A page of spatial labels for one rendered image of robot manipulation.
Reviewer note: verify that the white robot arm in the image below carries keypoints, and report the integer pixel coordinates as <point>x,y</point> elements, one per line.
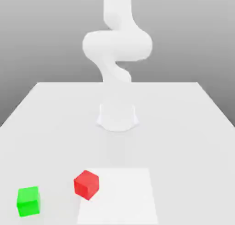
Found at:
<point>117,45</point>

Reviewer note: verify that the small red cube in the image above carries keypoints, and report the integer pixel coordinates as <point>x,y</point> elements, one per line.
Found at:
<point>86,184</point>

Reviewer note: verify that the small green cube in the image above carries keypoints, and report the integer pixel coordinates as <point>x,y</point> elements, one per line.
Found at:
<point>28,201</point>

